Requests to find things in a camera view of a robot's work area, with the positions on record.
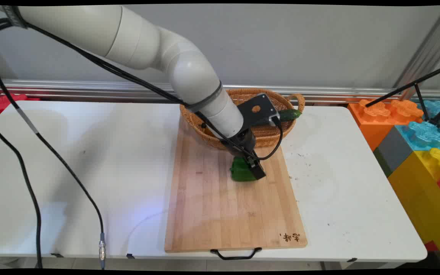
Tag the grey giant building block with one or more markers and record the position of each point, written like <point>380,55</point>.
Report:
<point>393,149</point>

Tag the woven wicker basket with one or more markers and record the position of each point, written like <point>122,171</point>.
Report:
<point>273,133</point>

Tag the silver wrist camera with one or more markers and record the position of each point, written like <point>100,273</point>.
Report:
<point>274,119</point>

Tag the bamboo cutting board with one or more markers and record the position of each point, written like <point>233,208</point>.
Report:
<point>212,206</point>

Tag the aluminium wall rail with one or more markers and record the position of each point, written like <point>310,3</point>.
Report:
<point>90,89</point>

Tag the orange giant building block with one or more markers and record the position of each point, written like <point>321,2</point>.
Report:
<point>372,122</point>

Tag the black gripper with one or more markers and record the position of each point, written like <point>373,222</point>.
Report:
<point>243,141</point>

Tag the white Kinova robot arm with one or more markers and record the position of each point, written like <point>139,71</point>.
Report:
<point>136,38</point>

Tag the black tripod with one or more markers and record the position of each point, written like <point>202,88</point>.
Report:
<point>418,82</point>

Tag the green cucumber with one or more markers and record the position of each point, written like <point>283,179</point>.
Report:
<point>290,114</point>

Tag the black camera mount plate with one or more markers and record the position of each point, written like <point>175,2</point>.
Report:
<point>266,114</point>

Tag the red flat building blocks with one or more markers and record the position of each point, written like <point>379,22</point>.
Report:
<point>6,101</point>

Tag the green bell pepper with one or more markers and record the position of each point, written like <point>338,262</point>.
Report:
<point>239,172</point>

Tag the aluminium corner post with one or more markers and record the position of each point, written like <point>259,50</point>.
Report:
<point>426,46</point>

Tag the yellow giant building block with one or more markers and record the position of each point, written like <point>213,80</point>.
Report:
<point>422,198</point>

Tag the blue giant building block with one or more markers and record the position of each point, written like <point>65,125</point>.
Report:
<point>424,133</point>

